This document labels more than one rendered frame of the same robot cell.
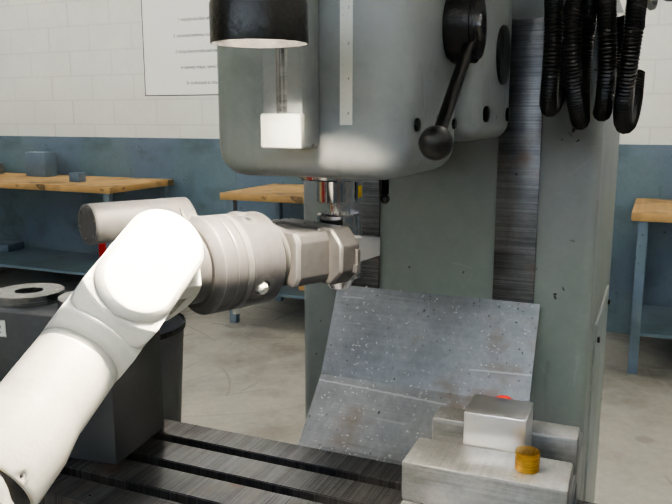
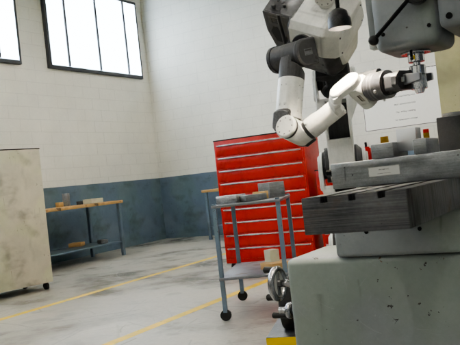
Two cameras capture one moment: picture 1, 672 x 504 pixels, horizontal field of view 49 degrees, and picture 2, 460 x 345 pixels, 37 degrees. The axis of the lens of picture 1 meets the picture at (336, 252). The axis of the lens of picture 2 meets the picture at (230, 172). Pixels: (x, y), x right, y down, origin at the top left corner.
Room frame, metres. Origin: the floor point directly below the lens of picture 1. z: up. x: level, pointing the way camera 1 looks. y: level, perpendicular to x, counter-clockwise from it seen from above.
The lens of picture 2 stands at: (0.42, -2.06, 1.00)
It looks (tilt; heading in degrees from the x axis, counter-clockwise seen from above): 1 degrees up; 97
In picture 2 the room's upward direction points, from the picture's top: 6 degrees counter-clockwise
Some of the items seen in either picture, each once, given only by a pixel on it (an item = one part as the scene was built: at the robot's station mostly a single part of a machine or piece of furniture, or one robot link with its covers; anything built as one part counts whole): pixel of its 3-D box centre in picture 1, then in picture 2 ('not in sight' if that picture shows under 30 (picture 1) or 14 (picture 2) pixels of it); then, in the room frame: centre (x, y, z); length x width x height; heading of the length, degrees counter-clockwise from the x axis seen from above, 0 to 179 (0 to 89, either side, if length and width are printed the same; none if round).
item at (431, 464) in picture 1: (486, 481); (389, 150); (0.64, -0.14, 1.03); 0.15 x 0.06 x 0.04; 68
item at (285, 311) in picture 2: not in sight; (300, 310); (0.33, 0.34, 0.52); 0.22 x 0.06 x 0.06; 157
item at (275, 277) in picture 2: not in sight; (287, 283); (0.30, 0.20, 0.64); 0.16 x 0.12 x 0.12; 157
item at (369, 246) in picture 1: (360, 249); (411, 77); (0.74, -0.02, 1.23); 0.06 x 0.02 x 0.03; 134
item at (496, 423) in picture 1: (498, 434); (409, 139); (0.69, -0.16, 1.05); 0.06 x 0.05 x 0.06; 68
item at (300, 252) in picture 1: (271, 257); (393, 83); (0.70, 0.06, 1.23); 0.13 x 0.12 x 0.10; 44
